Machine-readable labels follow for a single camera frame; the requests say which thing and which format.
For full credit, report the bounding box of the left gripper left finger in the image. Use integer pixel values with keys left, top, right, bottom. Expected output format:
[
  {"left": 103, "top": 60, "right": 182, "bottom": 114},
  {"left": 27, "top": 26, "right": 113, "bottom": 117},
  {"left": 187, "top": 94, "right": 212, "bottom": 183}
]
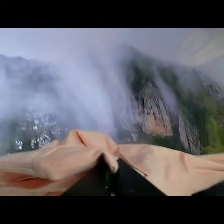
[{"left": 61, "top": 153, "right": 113, "bottom": 197}]

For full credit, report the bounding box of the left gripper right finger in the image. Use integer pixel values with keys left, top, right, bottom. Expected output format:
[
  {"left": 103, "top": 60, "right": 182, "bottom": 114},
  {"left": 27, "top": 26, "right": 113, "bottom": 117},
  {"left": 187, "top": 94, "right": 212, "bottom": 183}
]
[{"left": 111, "top": 157, "right": 167, "bottom": 197}]

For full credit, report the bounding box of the peach shirt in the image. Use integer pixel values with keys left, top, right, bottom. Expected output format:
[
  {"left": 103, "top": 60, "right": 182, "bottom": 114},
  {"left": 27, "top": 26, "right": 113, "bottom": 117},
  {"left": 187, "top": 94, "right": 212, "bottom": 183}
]
[{"left": 0, "top": 129, "right": 224, "bottom": 197}]

